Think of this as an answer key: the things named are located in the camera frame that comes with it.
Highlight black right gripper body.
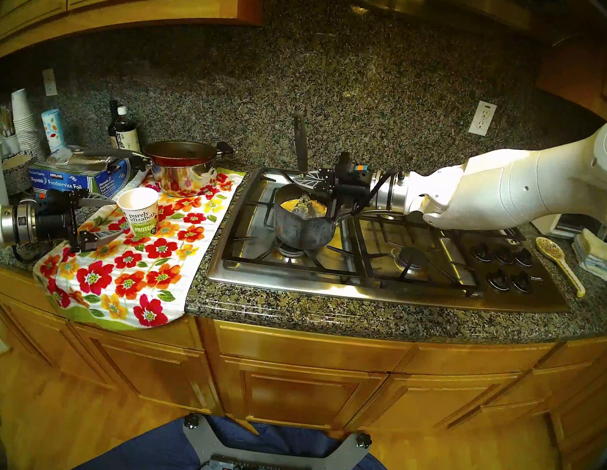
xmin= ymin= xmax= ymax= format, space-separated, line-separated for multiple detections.
xmin=327 ymin=152 xmax=380 ymax=229

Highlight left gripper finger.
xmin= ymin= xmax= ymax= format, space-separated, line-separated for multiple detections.
xmin=76 ymin=227 xmax=124 ymax=256
xmin=77 ymin=193 xmax=118 ymax=211

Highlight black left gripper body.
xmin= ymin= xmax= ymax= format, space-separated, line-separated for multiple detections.
xmin=30 ymin=188 xmax=92 ymax=255

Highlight black handled metal spoon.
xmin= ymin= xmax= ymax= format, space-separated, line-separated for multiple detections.
xmin=283 ymin=112 xmax=327 ymax=220

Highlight white paper oats cup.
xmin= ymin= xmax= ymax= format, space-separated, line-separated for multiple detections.
xmin=113 ymin=184 xmax=162 ymax=240

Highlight shiny steel pot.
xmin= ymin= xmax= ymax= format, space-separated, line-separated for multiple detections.
xmin=149 ymin=134 xmax=235 ymax=201

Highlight yellow ceramic spoon rest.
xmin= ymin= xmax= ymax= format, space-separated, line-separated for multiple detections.
xmin=530 ymin=236 xmax=592 ymax=299

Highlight grain mix in saucepan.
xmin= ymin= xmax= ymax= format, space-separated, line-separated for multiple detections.
xmin=280 ymin=195 xmax=332 ymax=223

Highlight blue foil sheet box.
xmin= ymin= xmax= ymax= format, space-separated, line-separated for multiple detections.
xmin=25 ymin=147 xmax=134 ymax=203

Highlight crumpled foil sheet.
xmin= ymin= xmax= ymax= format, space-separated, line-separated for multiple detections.
xmin=46 ymin=145 xmax=124 ymax=175

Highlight dark grey saucepan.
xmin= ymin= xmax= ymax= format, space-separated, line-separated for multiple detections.
xmin=269 ymin=182 xmax=410 ymax=262

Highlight floral kitchen towel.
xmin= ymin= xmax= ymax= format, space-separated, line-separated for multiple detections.
xmin=28 ymin=150 xmax=246 ymax=343

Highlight patterned round canister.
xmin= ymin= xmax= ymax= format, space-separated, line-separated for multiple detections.
xmin=0 ymin=149 xmax=38 ymax=197

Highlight dark bottle white cap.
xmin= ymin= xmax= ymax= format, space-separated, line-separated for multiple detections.
xmin=112 ymin=105 xmax=146 ymax=153

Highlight dark bottle black cap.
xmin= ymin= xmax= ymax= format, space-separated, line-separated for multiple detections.
xmin=104 ymin=99 xmax=121 ymax=149

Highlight white cup with wooden sticks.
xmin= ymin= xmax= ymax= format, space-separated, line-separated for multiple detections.
xmin=0 ymin=106 xmax=26 ymax=154

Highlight red frying pan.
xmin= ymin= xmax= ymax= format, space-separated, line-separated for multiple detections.
xmin=82 ymin=130 xmax=219 ymax=173

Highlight white paper cup stack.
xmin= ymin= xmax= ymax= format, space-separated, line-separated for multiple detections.
xmin=5 ymin=87 xmax=55 ymax=157

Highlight stainless gas cooktop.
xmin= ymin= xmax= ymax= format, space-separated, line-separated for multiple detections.
xmin=205 ymin=162 xmax=583 ymax=322

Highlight small black cast iron grate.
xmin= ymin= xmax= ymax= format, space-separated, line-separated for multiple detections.
xmin=489 ymin=225 xmax=528 ymax=248

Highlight white toaster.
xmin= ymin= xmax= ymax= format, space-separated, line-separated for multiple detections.
xmin=530 ymin=210 xmax=591 ymax=242

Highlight wooden base cabinet run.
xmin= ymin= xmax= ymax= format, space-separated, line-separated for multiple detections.
xmin=0 ymin=254 xmax=607 ymax=470

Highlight blue fabric cover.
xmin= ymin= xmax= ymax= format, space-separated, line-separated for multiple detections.
xmin=63 ymin=401 xmax=471 ymax=470

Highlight folded dish cloths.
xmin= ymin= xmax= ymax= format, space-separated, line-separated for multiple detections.
xmin=569 ymin=228 xmax=607 ymax=280

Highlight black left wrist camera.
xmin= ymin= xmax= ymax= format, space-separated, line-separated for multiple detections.
xmin=34 ymin=189 xmax=74 ymax=211

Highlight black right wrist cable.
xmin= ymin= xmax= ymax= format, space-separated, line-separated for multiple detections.
xmin=363 ymin=161 xmax=404 ymax=215

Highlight white wall outlet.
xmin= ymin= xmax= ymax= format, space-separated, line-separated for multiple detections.
xmin=468 ymin=99 xmax=498 ymax=137

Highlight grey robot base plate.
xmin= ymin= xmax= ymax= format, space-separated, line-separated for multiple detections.
xmin=179 ymin=412 xmax=374 ymax=470

